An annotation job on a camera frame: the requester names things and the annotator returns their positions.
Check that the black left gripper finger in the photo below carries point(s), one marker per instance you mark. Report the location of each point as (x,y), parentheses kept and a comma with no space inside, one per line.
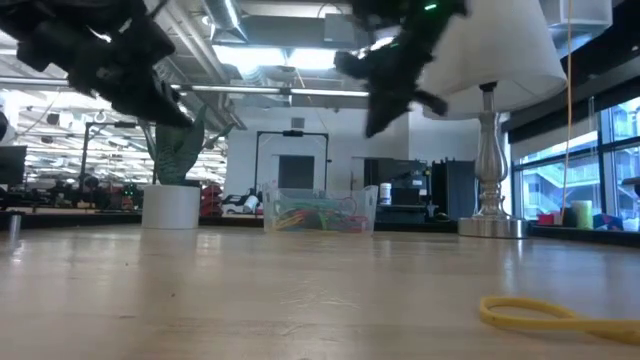
(170,112)

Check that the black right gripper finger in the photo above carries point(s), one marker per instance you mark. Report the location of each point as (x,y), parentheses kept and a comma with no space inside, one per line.
(376,117)
(391,112)

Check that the green rubber band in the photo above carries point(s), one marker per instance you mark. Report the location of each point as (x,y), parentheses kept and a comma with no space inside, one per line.
(320,210)

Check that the red rubber band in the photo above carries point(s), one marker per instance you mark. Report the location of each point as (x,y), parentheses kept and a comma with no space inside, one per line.
(345,226)

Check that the yellow rubber band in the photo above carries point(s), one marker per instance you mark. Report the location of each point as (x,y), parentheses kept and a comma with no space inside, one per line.
(287,222)
(485,311)

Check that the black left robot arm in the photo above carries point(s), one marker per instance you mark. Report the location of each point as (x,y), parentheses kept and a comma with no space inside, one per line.
(50,30)

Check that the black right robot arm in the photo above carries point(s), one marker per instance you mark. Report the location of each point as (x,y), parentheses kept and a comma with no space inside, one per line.
(400,12)

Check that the clear plastic bin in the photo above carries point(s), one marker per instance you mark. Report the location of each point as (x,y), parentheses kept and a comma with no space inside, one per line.
(370,200)

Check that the green snake plant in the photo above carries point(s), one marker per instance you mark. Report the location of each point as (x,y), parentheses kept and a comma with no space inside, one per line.
(175,155)

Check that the long ceiling light strip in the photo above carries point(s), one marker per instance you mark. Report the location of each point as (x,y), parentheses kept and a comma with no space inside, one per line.
(310,92)

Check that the black machine shelf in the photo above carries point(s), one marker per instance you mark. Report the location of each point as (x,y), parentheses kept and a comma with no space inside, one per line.
(400,185)

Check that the white canister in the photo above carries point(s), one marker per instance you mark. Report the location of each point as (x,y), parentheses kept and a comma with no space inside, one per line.
(385,195)

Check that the white plant pot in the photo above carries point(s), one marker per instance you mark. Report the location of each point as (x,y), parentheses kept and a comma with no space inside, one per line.
(170,207)

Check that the red equipment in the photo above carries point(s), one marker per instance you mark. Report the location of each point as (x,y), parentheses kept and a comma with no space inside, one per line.
(212,200)

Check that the black cabinet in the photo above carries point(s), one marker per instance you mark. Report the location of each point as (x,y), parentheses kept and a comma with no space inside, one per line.
(452,190)

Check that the white table lamp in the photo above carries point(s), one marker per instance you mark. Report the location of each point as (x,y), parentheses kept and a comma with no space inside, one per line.
(500,50)

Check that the white cup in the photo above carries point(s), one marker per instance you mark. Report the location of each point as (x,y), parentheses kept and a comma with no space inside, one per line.
(251,204)

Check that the black monitor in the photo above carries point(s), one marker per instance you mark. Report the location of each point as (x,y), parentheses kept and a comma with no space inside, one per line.
(12,165)

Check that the red box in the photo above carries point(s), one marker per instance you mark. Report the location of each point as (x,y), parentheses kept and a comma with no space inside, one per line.
(549,219)

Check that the yellow-green cylinder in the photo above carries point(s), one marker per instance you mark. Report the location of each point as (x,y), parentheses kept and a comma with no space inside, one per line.
(582,215)

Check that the black frame stand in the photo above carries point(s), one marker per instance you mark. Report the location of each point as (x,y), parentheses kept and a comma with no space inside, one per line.
(122,124)
(292,133)

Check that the silver round air duct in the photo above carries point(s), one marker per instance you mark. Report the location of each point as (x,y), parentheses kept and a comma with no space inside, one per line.
(222,15)

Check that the black aluminium frame rail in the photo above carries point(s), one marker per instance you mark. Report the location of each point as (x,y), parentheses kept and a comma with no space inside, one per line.
(75,220)
(610,237)
(230,221)

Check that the small grey post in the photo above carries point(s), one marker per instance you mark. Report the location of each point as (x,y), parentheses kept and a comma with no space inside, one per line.
(15,226)

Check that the black window frame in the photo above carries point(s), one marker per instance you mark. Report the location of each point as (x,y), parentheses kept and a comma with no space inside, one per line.
(601,185)

